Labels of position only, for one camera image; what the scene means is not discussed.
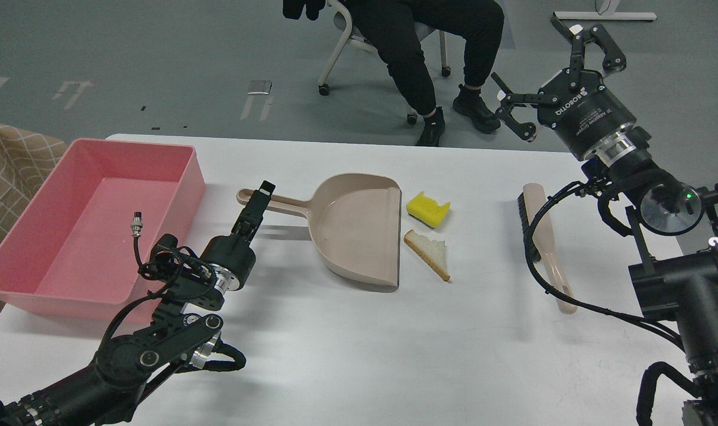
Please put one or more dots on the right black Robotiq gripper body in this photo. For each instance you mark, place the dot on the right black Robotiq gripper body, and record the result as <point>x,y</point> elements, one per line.
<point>582,118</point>

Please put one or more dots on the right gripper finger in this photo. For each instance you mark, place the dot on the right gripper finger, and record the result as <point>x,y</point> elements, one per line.
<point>579,37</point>
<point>510,100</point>

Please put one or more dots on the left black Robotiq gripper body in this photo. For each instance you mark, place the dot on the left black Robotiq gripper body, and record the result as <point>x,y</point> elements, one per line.
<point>231,259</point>

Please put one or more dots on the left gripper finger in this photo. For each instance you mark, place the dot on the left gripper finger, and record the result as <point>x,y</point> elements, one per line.
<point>251,217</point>

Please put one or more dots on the beige plastic dustpan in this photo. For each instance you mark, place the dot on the beige plastic dustpan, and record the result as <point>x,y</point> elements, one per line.
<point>354,223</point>

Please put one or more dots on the beige hand brush black bristles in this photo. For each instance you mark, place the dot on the beige hand brush black bristles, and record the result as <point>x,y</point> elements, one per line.
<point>543,248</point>

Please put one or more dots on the yellow green sponge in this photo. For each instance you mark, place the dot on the yellow green sponge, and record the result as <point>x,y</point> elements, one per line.
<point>427,210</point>

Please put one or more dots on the bread slice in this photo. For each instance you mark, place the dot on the bread slice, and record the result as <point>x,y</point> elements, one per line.
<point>432,252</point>

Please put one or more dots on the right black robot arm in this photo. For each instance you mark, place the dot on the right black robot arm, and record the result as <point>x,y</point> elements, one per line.
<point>674,225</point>

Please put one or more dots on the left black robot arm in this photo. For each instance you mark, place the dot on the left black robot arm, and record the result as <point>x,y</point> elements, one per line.
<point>171,331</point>

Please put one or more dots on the pink plastic bin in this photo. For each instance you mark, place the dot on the pink plastic bin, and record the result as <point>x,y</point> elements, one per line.
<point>71,253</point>

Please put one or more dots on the white desk base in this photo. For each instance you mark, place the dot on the white desk base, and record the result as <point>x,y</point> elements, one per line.
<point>606,11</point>

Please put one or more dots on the seated person in black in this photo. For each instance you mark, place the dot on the seated person in black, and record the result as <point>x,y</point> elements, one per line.
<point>390,27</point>

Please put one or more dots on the grey floor socket plate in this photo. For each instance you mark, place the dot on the grey floor socket plate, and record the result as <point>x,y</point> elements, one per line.
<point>259,87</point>

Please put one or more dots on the white office chair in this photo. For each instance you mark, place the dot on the white office chair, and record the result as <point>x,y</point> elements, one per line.
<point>352,36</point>

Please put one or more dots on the tan checkered cloth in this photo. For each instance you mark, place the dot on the tan checkered cloth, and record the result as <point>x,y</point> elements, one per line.
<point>26,160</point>

